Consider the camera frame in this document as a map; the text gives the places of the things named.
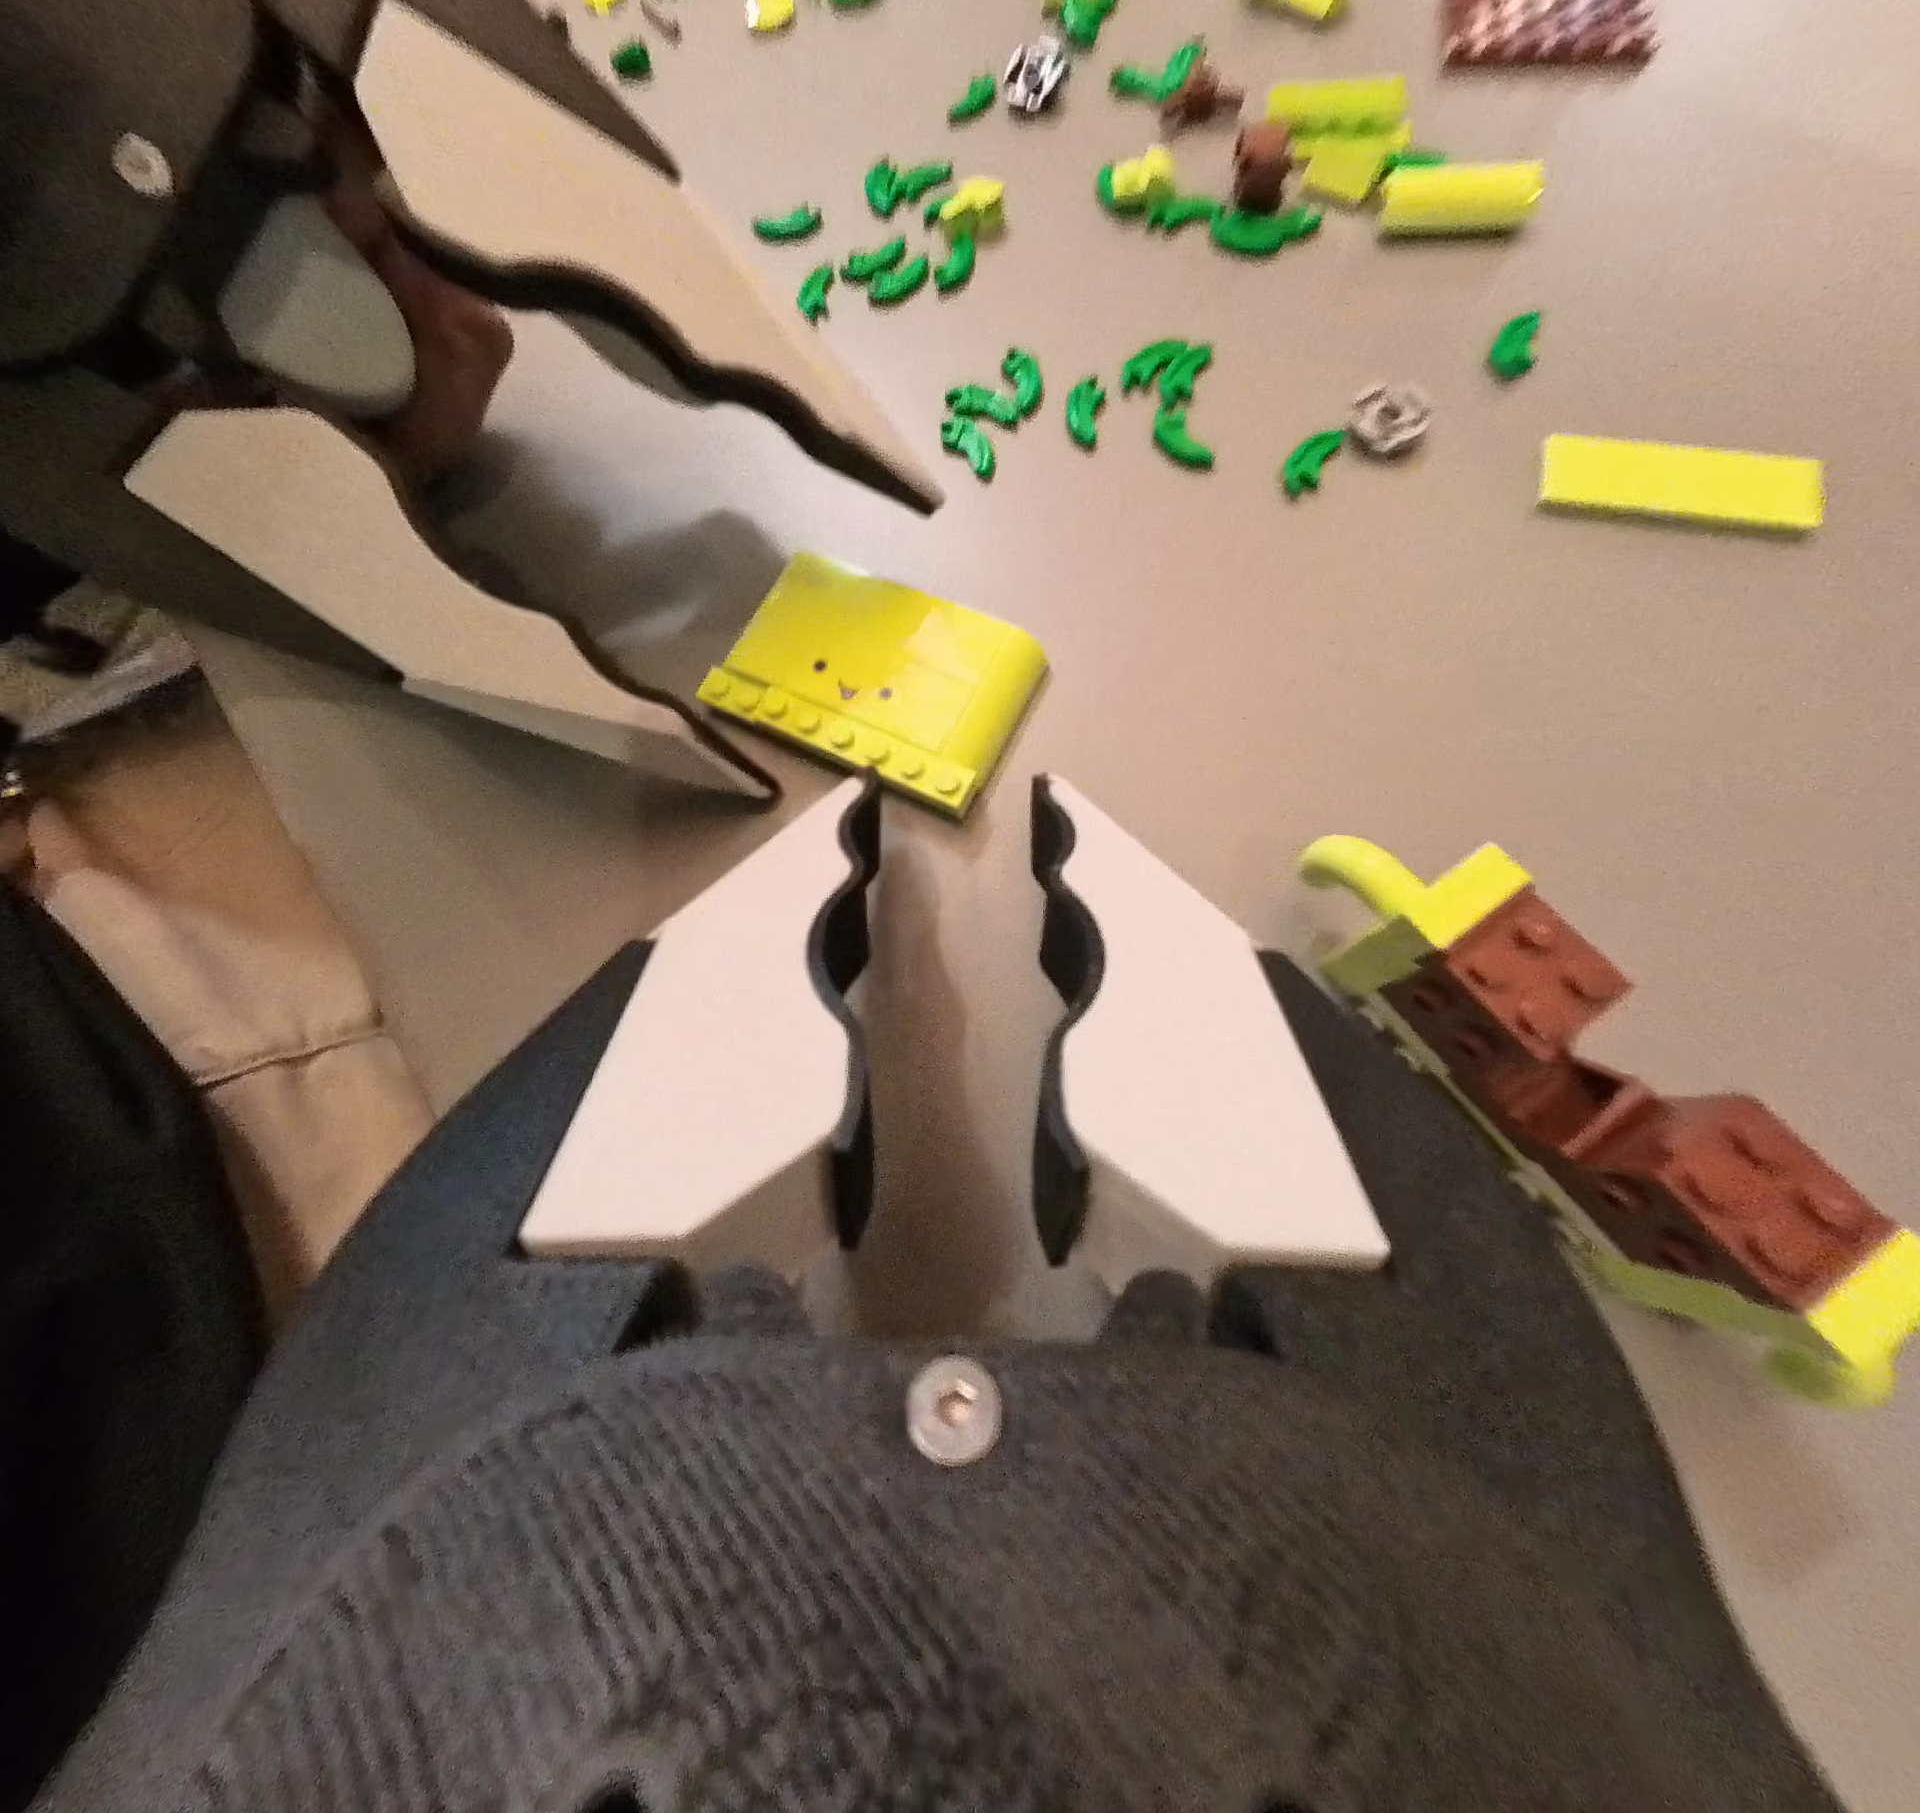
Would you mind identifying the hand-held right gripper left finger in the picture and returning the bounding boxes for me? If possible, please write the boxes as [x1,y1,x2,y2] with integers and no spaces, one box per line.
[514,771,889,1291]

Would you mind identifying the scatter of green leaf pieces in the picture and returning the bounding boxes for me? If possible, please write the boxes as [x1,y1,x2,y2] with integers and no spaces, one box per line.
[751,0,1547,502]

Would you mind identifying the brown and lime brick assembly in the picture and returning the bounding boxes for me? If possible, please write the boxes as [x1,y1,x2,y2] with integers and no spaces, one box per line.
[699,549,1054,818]

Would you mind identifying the brown and lime trunk build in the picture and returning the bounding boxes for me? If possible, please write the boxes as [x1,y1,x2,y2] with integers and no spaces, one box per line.
[1297,836,1920,1411]

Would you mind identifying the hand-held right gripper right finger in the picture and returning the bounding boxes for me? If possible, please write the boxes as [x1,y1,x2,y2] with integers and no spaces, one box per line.
[1028,776,1398,1283]

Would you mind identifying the large brown studded plate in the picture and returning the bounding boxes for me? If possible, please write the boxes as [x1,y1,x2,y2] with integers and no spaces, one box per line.
[1440,0,1664,72]

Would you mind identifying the person's tan trousers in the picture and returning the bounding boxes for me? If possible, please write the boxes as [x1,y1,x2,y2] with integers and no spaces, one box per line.
[29,734,437,1201]

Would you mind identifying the stack of lime bricks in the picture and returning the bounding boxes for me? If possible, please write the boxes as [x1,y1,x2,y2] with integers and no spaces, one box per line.
[1266,75,1413,143]

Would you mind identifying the lime tile with face print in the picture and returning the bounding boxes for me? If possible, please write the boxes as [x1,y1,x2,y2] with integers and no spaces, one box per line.
[735,612,979,757]

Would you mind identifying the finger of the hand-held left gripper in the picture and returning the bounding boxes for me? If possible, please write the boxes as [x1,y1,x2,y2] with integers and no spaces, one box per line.
[119,404,782,810]
[349,0,947,518]

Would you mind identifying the long lime tile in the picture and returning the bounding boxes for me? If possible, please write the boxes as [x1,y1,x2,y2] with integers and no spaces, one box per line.
[765,553,1046,707]
[1539,432,1827,538]

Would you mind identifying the person's black clothing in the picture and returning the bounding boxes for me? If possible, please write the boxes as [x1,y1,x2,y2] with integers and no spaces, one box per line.
[0,852,272,1813]

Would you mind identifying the large lime half-round brick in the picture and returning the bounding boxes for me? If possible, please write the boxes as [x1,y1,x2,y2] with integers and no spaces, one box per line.
[1378,159,1547,240]

